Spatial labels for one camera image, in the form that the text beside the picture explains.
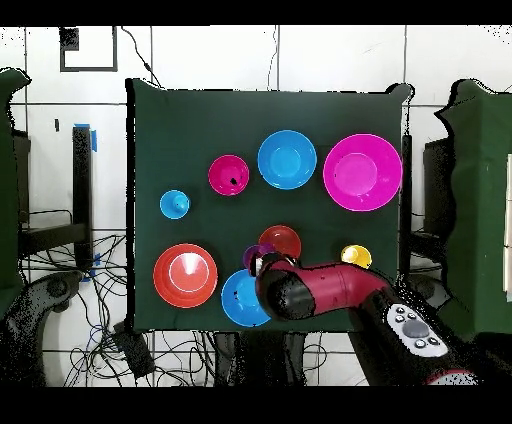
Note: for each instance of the small orange-red plastic bowl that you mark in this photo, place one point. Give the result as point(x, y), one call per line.
point(280, 240)

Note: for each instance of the purple plastic cup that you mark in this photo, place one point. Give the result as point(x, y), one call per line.
point(256, 251)

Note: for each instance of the blue plastic bowl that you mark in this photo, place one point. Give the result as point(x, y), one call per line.
point(240, 300)
point(286, 160)

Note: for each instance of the small crimson plastic bowl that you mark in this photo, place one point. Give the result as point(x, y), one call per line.
point(224, 172)

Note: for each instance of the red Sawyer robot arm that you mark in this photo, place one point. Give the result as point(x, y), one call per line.
point(340, 284)

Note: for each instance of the yellow plastic cup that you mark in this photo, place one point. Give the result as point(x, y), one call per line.
point(354, 254)

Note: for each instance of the large orange-red plastic bowl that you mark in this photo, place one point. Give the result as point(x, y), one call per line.
point(176, 280)

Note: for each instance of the light blue plastic cup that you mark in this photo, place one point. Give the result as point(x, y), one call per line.
point(172, 206)

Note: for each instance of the large pink plastic bowl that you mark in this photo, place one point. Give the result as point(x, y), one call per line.
point(362, 176)

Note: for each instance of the dark green tablecloth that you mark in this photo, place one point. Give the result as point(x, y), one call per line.
point(200, 128)

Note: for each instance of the black stand base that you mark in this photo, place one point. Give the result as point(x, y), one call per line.
point(56, 288)
point(430, 286)

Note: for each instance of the black power brick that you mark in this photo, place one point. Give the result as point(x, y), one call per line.
point(134, 352)

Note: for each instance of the dark green side cloth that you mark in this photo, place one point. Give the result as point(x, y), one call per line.
point(480, 200)
point(10, 180)

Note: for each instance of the white panel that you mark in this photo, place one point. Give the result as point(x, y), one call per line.
point(508, 240)

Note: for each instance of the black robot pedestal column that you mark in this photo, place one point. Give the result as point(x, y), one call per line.
point(240, 360)

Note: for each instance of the black side frame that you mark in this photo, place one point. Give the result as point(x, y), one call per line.
point(438, 188)

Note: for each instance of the grey square floor frame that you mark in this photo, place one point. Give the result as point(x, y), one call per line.
point(88, 68)

